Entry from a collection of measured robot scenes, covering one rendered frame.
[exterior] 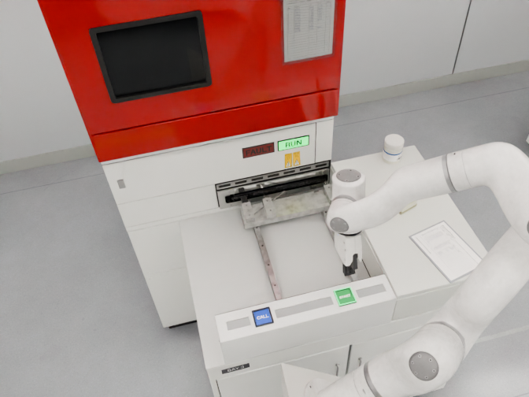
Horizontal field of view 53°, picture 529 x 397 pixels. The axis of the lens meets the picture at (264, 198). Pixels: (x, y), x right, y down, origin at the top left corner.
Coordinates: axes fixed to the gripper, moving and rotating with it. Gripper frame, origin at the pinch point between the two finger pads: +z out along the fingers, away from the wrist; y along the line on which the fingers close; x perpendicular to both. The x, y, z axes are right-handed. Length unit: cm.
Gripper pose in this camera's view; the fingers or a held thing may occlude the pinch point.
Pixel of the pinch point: (349, 268)
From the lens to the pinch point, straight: 152.7
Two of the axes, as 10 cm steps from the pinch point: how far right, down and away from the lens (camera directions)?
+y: 2.2, 5.5, -8.1
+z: 0.9, 8.1, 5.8
